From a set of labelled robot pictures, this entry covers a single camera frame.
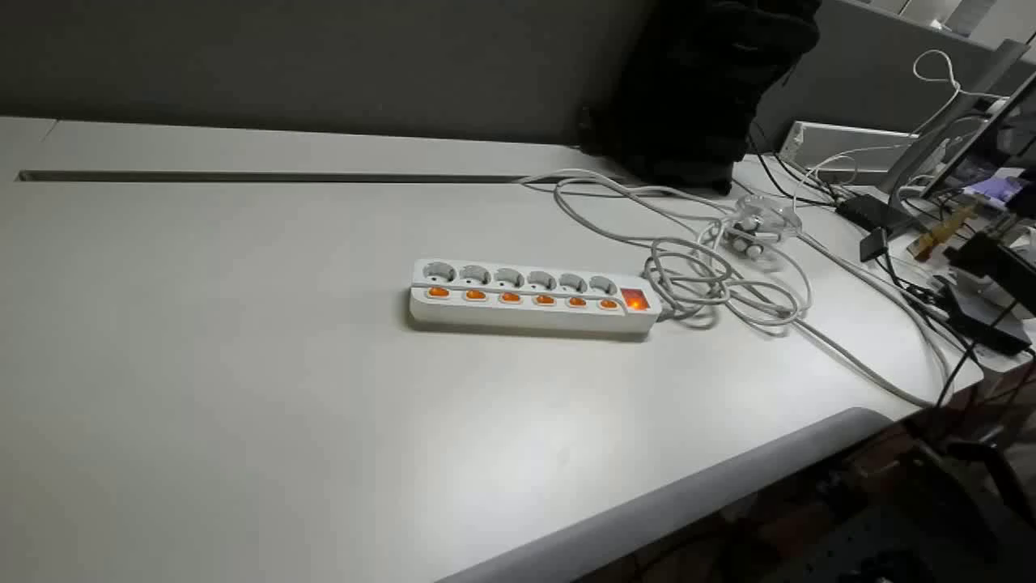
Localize white power strip orange switches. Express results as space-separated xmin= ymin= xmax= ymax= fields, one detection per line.
xmin=405 ymin=255 xmax=662 ymax=339

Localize grey partition panel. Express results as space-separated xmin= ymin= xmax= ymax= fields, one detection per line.
xmin=0 ymin=0 xmax=664 ymax=145

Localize white box device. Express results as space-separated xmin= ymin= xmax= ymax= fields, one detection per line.
xmin=776 ymin=116 xmax=922 ymax=183

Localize black power adapter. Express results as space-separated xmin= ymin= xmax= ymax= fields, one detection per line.
xmin=837 ymin=192 xmax=921 ymax=264

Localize black flat device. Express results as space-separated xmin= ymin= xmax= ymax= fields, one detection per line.
xmin=928 ymin=271 xmax=1036 ymax=361

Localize white power strip cord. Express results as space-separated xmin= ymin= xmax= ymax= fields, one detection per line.
xmin=522 ymin=169 xmax=955 ymax=412

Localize thin black cable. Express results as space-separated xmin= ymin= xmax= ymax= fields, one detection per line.
xmin=755 ymin=151 xmax=848 ymax=212

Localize white looped cable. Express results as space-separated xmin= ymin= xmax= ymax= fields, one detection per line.
xmin=909 ymin=46 xmax=965 ymax=123

